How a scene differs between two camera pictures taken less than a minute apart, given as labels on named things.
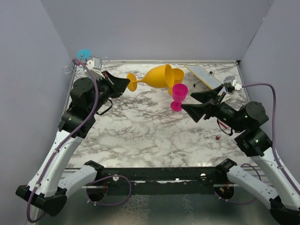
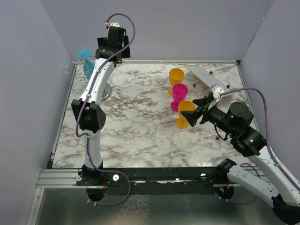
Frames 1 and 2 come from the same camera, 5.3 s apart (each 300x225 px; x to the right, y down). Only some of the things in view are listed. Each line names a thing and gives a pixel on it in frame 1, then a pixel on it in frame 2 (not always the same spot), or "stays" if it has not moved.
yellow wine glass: x=161 y=76 → x=182 y=122
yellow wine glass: x=178 y=76 stays
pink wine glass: x=179 y=92 stays
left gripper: x=117 y=85 → x=101 y=41
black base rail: x=163 y=180 stays
